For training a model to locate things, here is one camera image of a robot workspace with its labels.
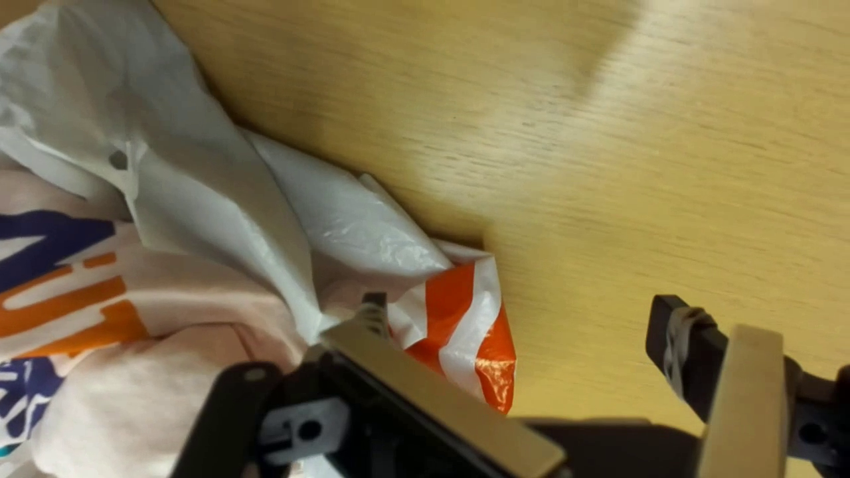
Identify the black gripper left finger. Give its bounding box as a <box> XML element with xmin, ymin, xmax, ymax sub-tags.
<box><xmin>169</xmin><ymin>291</ymin><xmax>567</xmax><ymax>478</ymax></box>

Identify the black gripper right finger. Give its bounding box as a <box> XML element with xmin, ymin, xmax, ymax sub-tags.
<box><xmin>644</xmin><ymin>294</ymin><xmax>850</xmax><ymax>478</ymax></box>

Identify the white orange plastic bag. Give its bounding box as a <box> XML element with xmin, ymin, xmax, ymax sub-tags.
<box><xmin>0</xmin><ymin>0</ymin><xmax>514</xmax><ymax>411</ymax></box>

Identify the pink printed cloth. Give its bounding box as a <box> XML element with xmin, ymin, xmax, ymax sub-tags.
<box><xmin>0</xmin><ymin>168</ymin><xmax>304</xmax><ymax>478</ymax></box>

